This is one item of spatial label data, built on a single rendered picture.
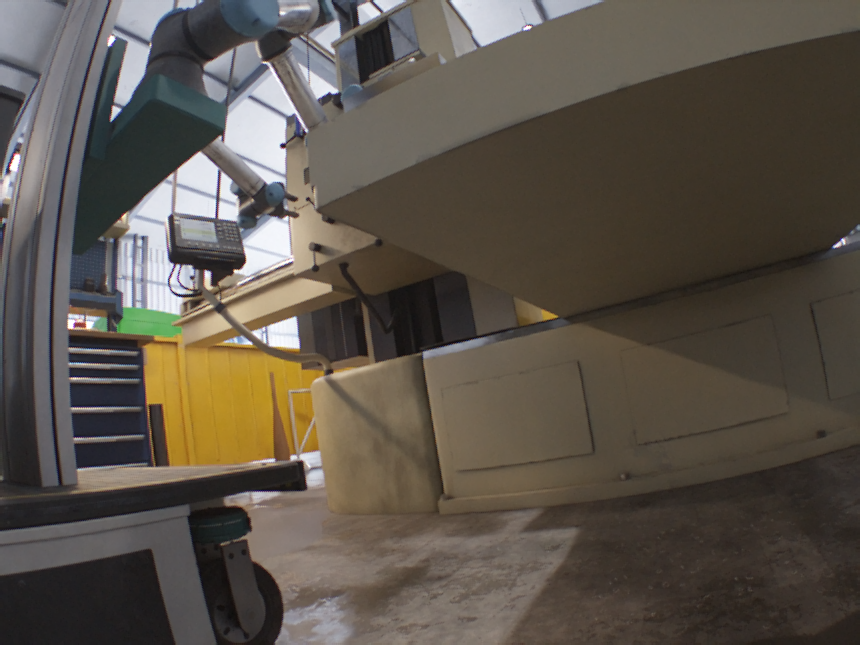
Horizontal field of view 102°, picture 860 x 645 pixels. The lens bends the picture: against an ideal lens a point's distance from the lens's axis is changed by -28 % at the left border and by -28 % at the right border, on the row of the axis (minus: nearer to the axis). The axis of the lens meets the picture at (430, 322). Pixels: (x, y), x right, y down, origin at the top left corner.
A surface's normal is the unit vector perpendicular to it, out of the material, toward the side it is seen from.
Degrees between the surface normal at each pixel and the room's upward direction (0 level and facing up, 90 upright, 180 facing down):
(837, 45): 180
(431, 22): 90
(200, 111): 90
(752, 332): 90
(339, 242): 90
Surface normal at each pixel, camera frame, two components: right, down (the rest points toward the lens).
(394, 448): -0.47, -0.09
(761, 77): 0.16, 0.97
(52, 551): 0.86, -0.23
